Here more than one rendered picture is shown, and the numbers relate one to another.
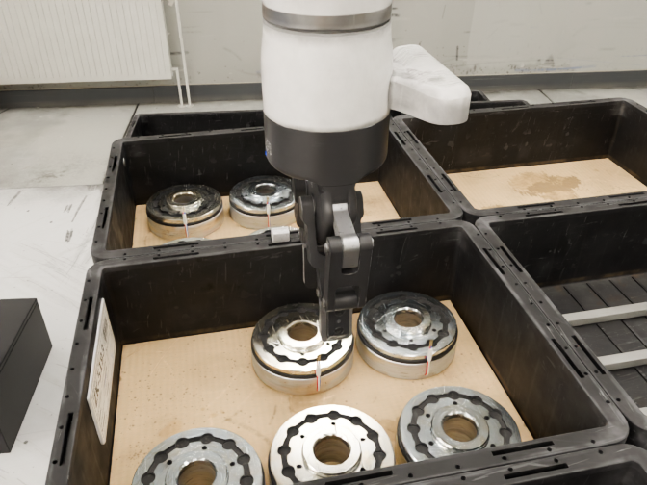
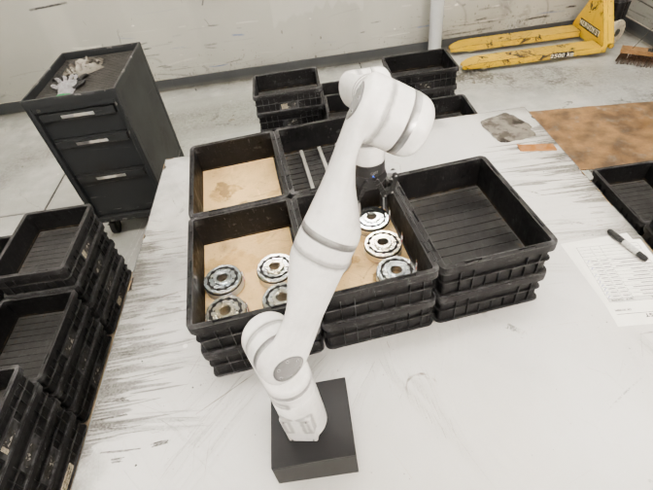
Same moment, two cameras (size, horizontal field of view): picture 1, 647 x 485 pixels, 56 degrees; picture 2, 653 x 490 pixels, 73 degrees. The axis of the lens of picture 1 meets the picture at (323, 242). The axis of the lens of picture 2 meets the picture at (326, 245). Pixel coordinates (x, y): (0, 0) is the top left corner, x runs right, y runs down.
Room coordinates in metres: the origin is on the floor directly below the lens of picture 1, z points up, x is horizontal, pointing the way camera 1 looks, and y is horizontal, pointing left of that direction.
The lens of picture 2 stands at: (0.38, 0.86, 1.72)
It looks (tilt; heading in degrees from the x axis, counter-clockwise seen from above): 44 degrees down; 276
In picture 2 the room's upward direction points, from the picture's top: 8 degrees counter-clockwise
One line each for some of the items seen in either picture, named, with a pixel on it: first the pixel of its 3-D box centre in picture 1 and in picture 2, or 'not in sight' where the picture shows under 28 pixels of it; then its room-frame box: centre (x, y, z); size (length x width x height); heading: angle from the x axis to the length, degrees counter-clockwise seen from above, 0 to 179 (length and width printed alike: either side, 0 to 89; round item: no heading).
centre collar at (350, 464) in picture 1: (331, 450); (383, 242); (0.31, -0.01, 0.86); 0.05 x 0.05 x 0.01
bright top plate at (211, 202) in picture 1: (184, 202); (225, 311); (0.72, 0.19, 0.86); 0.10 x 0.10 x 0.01
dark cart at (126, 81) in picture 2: not in sight; (122, 144); (1.71, -1.40, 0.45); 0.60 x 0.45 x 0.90; 96
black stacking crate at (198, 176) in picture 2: (553, 186); (240, 185); (0.75, -0.32, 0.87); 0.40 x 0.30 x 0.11; 102
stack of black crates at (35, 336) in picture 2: not in sight; (44, 361); (1.63, -0.05, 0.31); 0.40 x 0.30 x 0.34; 96
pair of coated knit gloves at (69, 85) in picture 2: not in sight; (64, 84); (1.77, -1.28, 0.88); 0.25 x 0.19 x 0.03; 96
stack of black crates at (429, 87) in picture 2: not in sight; (417, 97); (-0.07, -1.77, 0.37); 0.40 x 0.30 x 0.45; 6
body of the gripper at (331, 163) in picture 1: (326, 167); (368, 172); (0.34, 0.00, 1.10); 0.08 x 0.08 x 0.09
